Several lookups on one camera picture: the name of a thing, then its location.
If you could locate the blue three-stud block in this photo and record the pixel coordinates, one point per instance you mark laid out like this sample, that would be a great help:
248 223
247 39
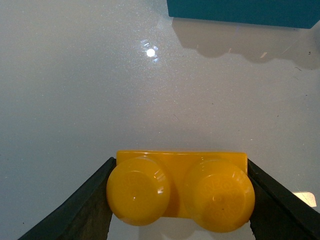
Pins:
302 14

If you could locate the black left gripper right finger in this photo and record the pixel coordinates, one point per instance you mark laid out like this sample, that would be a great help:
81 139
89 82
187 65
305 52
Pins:
279 214

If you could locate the yellow two-stud block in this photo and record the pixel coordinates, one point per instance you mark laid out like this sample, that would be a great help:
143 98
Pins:
210 187

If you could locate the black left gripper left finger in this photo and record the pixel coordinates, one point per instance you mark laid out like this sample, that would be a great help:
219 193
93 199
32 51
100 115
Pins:
85 215

